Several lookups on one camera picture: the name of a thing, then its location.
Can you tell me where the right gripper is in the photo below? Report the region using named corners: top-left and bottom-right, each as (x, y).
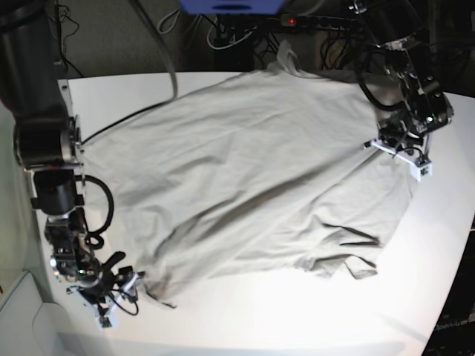
top-left (66, 251), bottom-right (145, 317)

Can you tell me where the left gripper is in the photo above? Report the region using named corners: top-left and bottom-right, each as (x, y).
top-left (364, 118), bottom-right (433, 163)

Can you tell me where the beige t-shirt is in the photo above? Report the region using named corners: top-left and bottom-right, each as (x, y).
top-left (79, 40), bottom-right (420, 311)

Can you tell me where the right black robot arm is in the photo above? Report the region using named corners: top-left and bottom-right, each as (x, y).
top-left (1, 1), bottom-right (140, 329)

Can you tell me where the blue box overhead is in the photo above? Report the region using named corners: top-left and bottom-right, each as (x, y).
top-left (179, 0), bottom-right (284, 15)

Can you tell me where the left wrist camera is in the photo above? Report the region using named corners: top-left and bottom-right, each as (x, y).
top-left (410, 160), bottom-right (433, 182)

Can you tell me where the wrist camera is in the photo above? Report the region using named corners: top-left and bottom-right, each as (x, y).
top-left (410, 160), bottom-right (433, 182)
top-left (94, 312), bottom-right (118, 330)

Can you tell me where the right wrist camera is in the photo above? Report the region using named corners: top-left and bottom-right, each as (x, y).
top-left (94, 312), bottom-right (118, 330)

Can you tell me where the white power strip red switch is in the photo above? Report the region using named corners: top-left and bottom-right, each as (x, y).
top-left (280, 14), bottom-right (361, 32)

